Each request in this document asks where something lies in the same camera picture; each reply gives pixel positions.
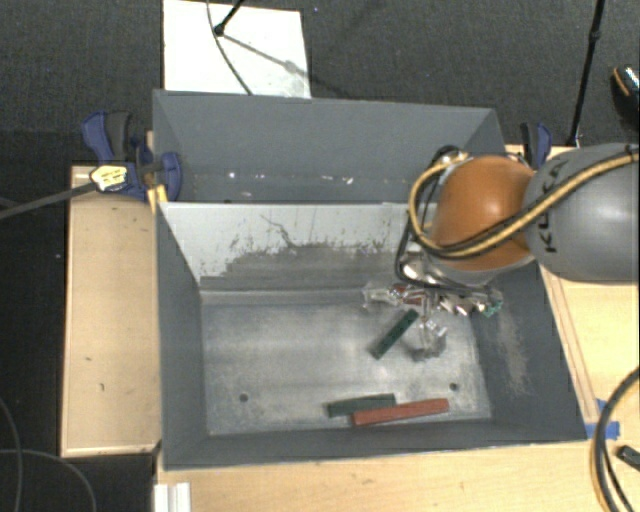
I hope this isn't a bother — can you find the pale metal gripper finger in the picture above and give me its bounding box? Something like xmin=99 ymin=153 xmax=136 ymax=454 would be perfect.
xmin=360 ymin=281 xmax=397 ymax=312
xmin=412 ymin=319 xmax=449 ymax=362

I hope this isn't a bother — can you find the dark green flat block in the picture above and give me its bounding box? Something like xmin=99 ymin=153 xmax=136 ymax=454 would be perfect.
xmin=326 ymin=392 xmax=398 ymax=420
xmin=368 ymin=308 xmax=419 ymax=360

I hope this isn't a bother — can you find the red-brown flat block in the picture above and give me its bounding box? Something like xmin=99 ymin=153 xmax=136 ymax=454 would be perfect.
xmin=349 ymin=397 xmax=451 ymax=428

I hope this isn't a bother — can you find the grey metal bin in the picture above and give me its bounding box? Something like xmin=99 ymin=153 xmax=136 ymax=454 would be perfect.
xmin=149 ymin=88 xmax=589 ymax=471

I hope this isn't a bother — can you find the pale wood board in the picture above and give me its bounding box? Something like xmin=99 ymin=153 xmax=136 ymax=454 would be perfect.
xmin=59 ymin=162 xmax=163 ymax=459

